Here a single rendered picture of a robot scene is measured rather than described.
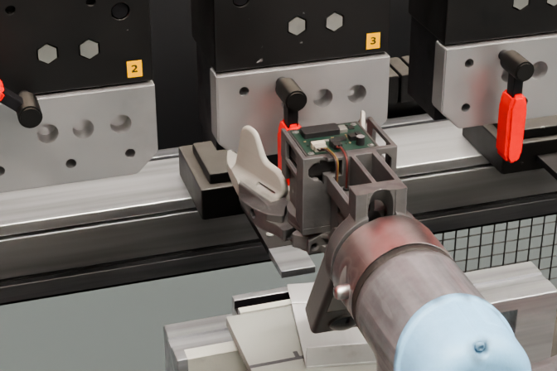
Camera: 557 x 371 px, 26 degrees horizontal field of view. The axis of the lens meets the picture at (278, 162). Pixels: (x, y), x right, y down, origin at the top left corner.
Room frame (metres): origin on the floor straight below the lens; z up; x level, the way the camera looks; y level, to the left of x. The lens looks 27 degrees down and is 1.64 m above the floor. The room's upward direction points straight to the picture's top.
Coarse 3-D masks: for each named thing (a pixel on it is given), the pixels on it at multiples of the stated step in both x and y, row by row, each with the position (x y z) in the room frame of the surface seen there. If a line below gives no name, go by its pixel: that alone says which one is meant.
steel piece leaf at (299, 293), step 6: (312, 282) 0.97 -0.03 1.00; (288, 288) 0.96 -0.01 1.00; (294, 288) 0.96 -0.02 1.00; (300, 288) 0.96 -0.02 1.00; (306, 288) 0.96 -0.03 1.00; (294, 294) 0.95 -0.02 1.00; (300, 294) 0.95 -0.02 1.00; (306, 294) 0.95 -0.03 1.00; (294, 300) 0.94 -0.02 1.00; (300, 300) 0.94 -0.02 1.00; (306, 300) 0.94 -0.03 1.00
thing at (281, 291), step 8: (280, 288) 0.97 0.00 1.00; (232, 296) 0.95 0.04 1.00; (240, 296) 0.95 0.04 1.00; (248, 296) 0.95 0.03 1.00; (256, 296) 0.95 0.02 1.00; (264, 296) 0.95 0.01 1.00; (272, 296) 0.96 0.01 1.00; (280, 296) 0.96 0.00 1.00; (288, 296) 0.96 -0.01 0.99; (232, 304) 0.95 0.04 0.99; (240, 304) 0.95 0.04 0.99; (248, 304) 0.95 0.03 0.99; (256, 304) 0.95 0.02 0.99; (232, 312) 0.95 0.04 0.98
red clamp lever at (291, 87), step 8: (280, 80) 0.89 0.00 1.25; (288, 80) 0.89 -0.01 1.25; (280, 88) 0.88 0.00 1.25; (288, 88) 0.88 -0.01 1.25; (296, 88) 0.87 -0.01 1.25; (280, 96) 0.88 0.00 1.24; (288, 96) 0.87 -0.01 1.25; (296, 96) 0.87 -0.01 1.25; (304, 96) 0.87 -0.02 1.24; (288, 104) 0.87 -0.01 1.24; (296, 104) 0.87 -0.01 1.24; (304, 104) 0.87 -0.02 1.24; (288, 112) 0.87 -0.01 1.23; (296, 112) 0.88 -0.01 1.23; (288, 120) 0.87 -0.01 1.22; (296, 120) 0.88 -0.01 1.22; (280, 128) 0.88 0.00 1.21; (288, 128) 0.87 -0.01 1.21; (296, 128) 0.87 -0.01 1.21; (280, 136) 0.88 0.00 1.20; (280, 144) 0.88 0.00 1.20; (280, 152) 0.88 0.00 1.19; (280, 160) 0.88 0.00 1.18; (280, 168) 0.88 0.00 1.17; (288, 184) 0.87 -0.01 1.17
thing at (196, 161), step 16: (208, 144) 1.20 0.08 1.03; (192, 160) 1.19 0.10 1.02; (208, 160) 1.16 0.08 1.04; (224, 160) 1.16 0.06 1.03; (192, 176) 1.15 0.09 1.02; (208, 176) 1.14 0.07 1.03; (224, 176) 1.14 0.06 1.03; (192, 192) 1.16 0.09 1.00; (208, 192) 1.12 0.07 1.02; (224, 192) 1.13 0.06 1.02; (208, 208) 1.12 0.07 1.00; (224, 208) 1.13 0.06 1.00; (240, 208) 1.13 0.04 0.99; (272, 240) 1.05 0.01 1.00; (288, 240) 1.05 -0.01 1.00; (272, 256) 1.02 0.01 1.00; (288, 256) 1.02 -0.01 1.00; (304, 256) 1.02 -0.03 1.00; (288, 272) 0.99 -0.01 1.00; (304, 272) 0.99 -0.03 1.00
